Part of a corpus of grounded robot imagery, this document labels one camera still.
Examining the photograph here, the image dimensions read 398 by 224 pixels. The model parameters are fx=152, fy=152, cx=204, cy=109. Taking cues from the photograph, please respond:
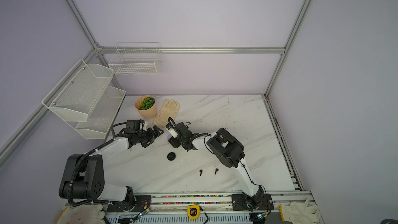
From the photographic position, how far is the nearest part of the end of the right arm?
751mm

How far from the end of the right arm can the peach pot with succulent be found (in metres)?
0.21

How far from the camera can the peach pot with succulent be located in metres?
1.00
